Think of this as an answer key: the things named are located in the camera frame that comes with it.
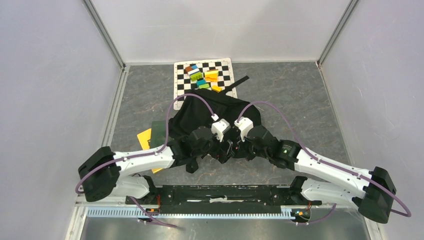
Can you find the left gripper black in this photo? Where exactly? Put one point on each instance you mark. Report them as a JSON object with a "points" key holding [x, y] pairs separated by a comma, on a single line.
{"points": [[225, 154]]}

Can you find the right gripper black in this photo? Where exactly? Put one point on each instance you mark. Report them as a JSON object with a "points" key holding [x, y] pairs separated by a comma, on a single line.
{"points": [[241, 148]]}

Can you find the black student backpack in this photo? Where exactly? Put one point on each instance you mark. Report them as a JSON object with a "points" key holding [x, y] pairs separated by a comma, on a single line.
{"points": [[196, 111]]}

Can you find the dark green book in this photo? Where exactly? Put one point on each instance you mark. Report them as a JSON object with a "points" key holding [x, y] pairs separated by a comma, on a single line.
{"points": [[158, 134]]}

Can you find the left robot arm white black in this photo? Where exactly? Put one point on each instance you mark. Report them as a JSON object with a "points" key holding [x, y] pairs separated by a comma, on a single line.
{"points": [[107, 173]]}

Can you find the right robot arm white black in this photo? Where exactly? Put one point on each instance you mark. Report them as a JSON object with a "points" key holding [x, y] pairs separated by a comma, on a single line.
{"points": [[370, 192]]}

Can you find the small yellow toy block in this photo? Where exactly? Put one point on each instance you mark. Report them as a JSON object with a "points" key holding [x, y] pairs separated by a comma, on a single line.
{"points": [[216, 88]]}

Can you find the light green toy block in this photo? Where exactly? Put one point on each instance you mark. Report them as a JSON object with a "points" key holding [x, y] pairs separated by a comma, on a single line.
{"points": [[204, 86]]}

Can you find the teal toy block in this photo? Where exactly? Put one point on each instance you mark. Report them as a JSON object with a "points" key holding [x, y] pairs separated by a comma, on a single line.
{"points": [[201, 82]]}

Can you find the yellow orange block stack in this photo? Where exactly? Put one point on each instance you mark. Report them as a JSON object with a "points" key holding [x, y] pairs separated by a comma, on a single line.
{"points": [[211, 75]]}

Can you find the black white chessboard mat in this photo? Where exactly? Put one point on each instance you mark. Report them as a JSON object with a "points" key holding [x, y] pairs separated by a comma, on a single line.
{"points": [[182, 83]]}

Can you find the green toy block stack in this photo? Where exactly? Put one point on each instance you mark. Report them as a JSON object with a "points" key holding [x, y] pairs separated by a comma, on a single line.
{"points": [[196, 76]]}

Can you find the yellow book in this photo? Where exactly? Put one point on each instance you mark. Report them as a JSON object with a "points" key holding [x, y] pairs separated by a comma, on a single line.
{"points": [[147, 141]]}

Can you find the brown blue white block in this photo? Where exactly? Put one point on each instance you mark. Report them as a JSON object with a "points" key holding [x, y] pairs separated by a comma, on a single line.
{"points": [[192, 70]]}

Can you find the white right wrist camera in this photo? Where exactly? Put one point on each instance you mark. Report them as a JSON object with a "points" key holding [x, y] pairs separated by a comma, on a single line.
{"points": [[244, 125]]}

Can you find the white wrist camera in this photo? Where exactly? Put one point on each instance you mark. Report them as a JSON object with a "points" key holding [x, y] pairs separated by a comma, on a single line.
{"points": [[219, 127], [244, 125]]}

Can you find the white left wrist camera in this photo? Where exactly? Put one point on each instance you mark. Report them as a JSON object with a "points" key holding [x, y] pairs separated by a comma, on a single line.
{"points": [[219, 127]]}

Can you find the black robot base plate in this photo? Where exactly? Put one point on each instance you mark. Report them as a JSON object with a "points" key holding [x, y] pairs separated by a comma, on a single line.
{"points": [[224, 199]]}

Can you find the slotted cable duct rail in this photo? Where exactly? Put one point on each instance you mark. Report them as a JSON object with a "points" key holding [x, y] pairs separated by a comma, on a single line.
{"points": [[136, 212]]}

